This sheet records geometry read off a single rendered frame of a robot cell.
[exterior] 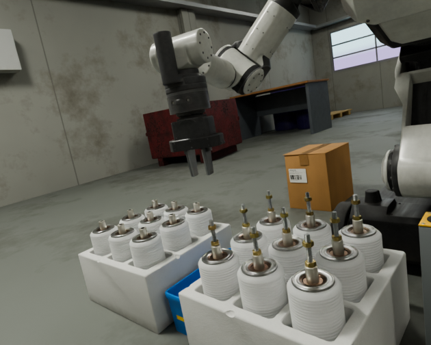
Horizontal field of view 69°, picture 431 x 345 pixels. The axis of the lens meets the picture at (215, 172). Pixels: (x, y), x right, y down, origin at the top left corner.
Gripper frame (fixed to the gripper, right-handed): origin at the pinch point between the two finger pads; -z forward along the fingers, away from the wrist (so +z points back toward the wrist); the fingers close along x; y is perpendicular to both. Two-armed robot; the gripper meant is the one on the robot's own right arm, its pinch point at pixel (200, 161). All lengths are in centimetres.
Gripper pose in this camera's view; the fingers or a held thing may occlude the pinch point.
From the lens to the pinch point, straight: 69.4
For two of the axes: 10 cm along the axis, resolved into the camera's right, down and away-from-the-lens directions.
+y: 3.5, -2.3, 9.1
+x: 9.2, -1.0, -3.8
